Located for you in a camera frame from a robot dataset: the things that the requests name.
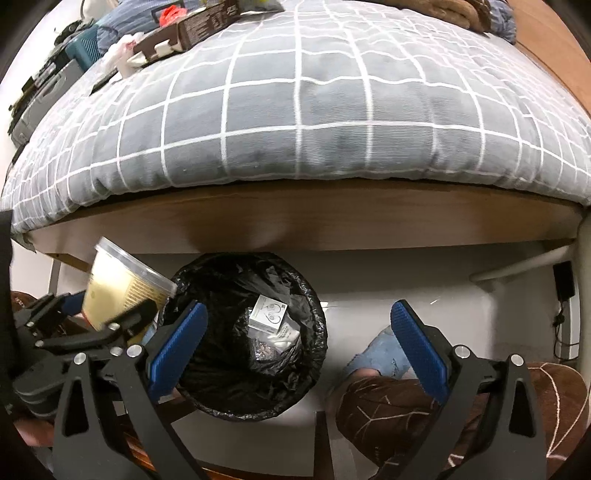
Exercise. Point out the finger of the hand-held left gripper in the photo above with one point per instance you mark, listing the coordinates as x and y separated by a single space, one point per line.
134 318
74 302

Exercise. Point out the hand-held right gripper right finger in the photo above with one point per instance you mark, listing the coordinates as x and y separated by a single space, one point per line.
418 350

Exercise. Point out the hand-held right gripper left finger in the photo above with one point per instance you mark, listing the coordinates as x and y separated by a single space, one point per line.
178 350

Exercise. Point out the yellow yogurt cup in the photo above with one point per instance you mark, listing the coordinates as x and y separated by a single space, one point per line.
115 286

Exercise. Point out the black lined trash bin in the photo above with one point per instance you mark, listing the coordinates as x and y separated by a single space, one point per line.
217 277

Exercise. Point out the small white box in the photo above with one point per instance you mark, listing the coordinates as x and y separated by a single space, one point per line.
268 316

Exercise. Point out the black foil wrapper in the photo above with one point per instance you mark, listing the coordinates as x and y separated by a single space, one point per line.
106 84

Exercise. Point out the clear plastic film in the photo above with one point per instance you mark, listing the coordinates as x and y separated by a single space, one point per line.
122 46

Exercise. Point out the dark brown snack box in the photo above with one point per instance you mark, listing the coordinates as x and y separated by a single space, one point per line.
207 23

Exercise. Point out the white bed leg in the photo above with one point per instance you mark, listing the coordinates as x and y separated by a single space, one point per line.
54 277

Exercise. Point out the blue slipper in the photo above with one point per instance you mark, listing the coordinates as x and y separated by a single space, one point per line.
383 350

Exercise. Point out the person's brown patterned pants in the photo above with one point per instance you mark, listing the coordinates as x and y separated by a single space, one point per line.
392 415

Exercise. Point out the white metal bed support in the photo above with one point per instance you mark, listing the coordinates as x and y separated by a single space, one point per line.
575 323

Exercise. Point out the black power adapter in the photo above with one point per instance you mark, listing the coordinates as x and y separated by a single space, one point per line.
563 279

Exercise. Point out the grey suitcase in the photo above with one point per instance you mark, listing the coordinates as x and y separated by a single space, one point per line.
41 106

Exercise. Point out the dark clutter pile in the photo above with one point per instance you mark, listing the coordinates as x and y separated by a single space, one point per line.
37 85

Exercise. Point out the white tissue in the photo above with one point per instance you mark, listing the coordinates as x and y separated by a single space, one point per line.
138 60

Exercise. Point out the grey checked bed sheet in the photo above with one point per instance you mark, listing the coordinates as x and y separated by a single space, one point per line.
323 115

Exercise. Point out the teal suitcase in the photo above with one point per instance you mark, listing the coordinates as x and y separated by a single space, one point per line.
85 46

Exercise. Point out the blue striped quilt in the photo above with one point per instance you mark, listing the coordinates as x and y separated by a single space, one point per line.
115 27

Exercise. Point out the crumpled red plastic bag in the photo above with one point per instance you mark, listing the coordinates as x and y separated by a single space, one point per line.
171 14

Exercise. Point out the wooden headboard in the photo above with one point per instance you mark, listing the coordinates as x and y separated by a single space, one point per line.
549 50

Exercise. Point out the blue white patterned pillow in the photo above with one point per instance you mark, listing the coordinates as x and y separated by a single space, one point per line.
503 23

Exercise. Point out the brown fleece blanket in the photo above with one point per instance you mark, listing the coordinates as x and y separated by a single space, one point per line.
443 7

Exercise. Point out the wooden bed frame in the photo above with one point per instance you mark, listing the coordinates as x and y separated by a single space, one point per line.
277 217

